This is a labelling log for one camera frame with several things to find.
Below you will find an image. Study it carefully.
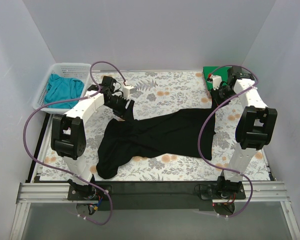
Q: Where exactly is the black t shirt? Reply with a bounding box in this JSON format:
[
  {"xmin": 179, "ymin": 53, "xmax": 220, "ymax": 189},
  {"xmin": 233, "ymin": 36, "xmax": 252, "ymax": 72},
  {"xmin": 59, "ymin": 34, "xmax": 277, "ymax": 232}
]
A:
[{"xmin": 96, "ymin": 108, "xmax": 216, "ymax": 180}]

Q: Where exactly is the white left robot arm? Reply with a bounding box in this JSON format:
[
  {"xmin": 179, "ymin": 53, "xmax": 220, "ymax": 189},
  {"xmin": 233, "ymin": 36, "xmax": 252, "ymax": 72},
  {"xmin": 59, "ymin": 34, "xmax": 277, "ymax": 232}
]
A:
[{"xmin": 51, "ymin": 76, "xmax": 135, "ymax": 200}]

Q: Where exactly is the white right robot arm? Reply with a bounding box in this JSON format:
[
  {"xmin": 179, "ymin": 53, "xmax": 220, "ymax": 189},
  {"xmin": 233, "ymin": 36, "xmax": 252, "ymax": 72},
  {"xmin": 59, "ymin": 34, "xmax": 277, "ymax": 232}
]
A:
[{"xmin": 203, "ymin": 65, "xmax": 278, "ymax": 199}]

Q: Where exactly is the folded green t shirt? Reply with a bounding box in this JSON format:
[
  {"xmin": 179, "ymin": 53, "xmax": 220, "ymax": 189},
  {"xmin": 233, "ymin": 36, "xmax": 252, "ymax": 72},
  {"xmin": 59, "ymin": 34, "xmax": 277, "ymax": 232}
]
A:
[{"xmin": 202, "ymin": 66, "xmax": 230, "ymax": 92}]

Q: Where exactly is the floral table mat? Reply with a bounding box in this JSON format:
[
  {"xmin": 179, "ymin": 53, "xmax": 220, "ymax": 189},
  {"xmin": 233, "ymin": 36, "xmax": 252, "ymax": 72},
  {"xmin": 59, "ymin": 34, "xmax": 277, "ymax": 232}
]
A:
[{"xmin": 39, "ymin": 70, "xmax": 271, "ymax": 182}]

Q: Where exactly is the teal t shirt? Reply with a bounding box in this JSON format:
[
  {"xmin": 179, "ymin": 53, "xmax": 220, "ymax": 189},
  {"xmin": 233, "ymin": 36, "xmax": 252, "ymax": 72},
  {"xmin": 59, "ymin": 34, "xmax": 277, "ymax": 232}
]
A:
[{"xmin": 43, "ymin": 73, "xmax": 85, "ymax": 105}]

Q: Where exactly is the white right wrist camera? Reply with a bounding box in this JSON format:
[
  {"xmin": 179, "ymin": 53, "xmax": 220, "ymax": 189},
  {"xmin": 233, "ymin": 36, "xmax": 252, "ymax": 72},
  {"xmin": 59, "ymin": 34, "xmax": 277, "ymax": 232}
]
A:
[{"xmin": 206, "ymin": 73, "xmax": 222, "ymax": 90}]

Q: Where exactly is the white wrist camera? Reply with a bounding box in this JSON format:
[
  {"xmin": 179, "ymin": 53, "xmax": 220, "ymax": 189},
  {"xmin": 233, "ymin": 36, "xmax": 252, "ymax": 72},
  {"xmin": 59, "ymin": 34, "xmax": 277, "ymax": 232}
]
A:
[
  {"xmin": 206, "ymin": 73, "xmax": 222, "ymax": 90},
  {"xmin": 122, "ymin": 85, "xmax": 136, "ymax": 99}
]

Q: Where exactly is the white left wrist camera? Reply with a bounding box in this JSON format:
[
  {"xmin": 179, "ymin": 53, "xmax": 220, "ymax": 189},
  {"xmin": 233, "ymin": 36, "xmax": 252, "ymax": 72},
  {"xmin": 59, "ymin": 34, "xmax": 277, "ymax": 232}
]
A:
[{"xmin": 122, "ymin": 85, "xmax": 136, "ymax": 99}]

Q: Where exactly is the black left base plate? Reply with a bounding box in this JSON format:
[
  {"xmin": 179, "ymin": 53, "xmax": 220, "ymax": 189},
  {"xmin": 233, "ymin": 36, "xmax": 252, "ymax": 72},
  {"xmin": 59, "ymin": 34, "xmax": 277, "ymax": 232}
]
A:
[{"xmin": 67, "ymin": 183, "xmax": 109, "ymax": 201}]

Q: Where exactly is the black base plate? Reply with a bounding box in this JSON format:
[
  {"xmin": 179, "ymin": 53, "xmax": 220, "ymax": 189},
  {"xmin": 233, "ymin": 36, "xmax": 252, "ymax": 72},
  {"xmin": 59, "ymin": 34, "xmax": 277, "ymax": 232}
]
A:
[
  {"xmin": 193, "ymin": 183, "xmax": 246, "ymax": 201},
  {"xmin": 67, "ymin": 183, "xmax": 109, "ymax": 201}
]

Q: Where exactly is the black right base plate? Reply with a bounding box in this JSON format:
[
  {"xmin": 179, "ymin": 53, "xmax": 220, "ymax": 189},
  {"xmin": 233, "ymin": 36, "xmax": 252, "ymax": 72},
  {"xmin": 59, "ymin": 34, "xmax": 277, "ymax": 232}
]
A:
[{"xmin": 193, "ymin": 183, "xmax": 246, "ymax": 201}]

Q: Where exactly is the aluminium frame rail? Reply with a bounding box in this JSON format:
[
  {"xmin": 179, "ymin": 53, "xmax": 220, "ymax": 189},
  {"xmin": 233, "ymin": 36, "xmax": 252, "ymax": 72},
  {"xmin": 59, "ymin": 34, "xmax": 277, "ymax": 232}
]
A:
[{"xmin": 10, "ymin": 181, "xmax": 300, "ymax": 240}]

